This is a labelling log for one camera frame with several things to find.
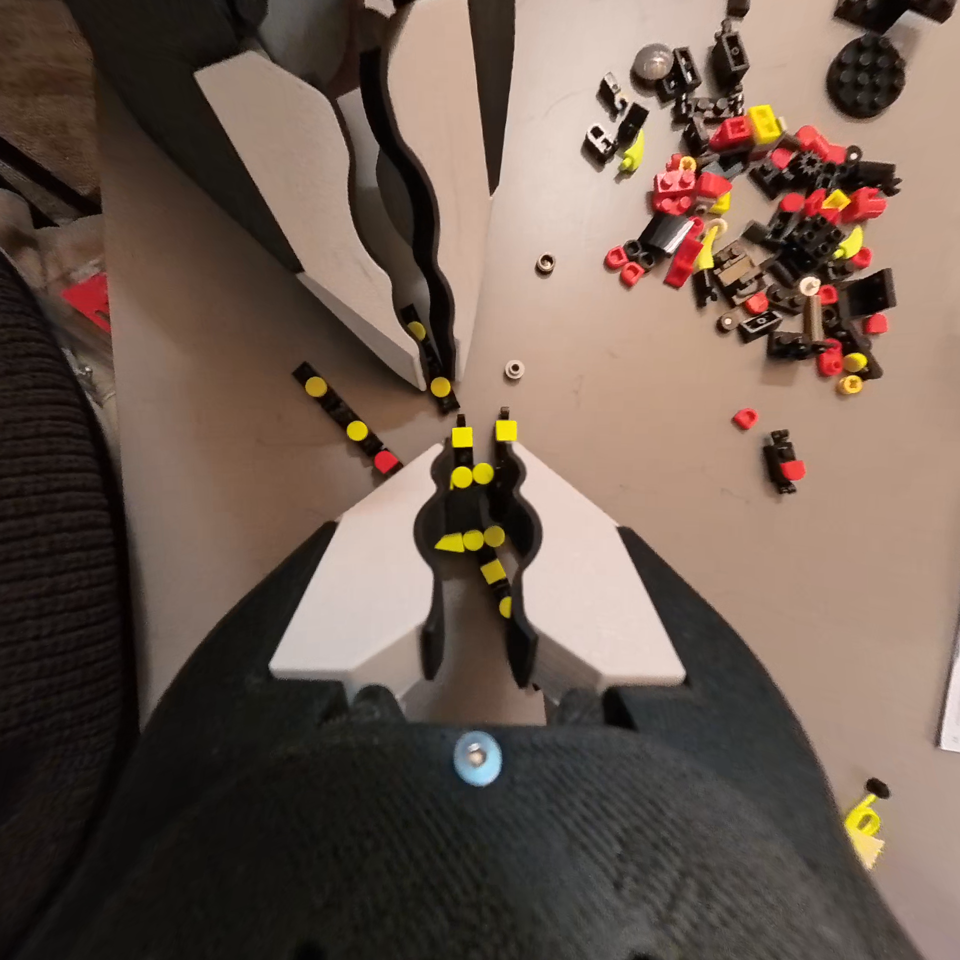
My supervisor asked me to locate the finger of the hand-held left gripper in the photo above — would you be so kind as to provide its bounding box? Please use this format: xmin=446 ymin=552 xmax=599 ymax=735
xmin=195 ymin=51 xmax=427 ymax=393
xmin=358 ymin=0 xmax=494 ymax=381

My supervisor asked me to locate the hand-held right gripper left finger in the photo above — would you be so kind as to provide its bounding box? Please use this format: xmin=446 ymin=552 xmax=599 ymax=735
xmin=267 ymin=441 xmax=451 ymax=715

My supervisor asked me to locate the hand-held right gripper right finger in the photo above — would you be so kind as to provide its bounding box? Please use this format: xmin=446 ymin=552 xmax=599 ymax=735
xmin=508 ymin=441 xmax=689 ymax=715

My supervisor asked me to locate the yellow black lego spider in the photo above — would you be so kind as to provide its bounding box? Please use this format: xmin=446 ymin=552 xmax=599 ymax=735
xmin=291 ymin=360 xmax=530 ymax=624

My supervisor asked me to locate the black yellow lego leg segment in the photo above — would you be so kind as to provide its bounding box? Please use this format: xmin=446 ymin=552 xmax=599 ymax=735
xmin=399 ymin=302 xmax=461 ymax=412

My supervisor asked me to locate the small black red lego assembly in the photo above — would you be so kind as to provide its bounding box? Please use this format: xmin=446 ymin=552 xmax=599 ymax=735
xmin=763 ymin=429 xmax=808 ymax=495

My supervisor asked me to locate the pile of loose lego pieces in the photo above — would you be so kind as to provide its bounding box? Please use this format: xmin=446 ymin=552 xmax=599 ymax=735
xmin=583 ymin=0 xmax=901 ymax=397

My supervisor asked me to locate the lego instruction booklet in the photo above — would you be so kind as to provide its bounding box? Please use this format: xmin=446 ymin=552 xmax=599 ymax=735
xmin=936 ymin=609 xmax=960 ymax=751

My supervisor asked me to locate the black lego stand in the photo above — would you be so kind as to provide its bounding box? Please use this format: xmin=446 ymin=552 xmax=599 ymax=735
xmin=825 ymin=0 xmax=960 ymax=120

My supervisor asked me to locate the red object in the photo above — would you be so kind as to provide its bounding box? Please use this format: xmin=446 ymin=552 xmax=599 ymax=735
xmin=60 ymin=271 xmax=114 ymax=333

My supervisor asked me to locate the neon yellow elastic cord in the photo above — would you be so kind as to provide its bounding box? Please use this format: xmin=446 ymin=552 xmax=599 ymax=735
xmin=843 ymin=778 xmax=894 ymax=841

